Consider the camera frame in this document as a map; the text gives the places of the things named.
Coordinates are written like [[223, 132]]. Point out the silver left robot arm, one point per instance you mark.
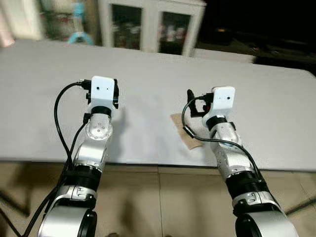
[[96, 148]]

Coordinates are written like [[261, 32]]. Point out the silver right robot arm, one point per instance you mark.
[[229, 143]]

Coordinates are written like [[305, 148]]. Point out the brown paper scrap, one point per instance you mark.
[[177, 123]]

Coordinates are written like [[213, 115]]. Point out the light blue plastic object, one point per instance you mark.
[[79, 37]]

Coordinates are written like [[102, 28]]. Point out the white glass door cabinet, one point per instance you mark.
[[150, 24]]

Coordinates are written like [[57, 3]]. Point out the white display shelf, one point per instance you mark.
[[27, 19]]

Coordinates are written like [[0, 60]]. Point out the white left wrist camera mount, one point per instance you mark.
[[102, 89]]

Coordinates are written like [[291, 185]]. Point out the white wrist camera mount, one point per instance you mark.
[[102, 89], [224, 98]]

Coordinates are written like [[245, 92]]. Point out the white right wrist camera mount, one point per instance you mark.
[[224, 98]]

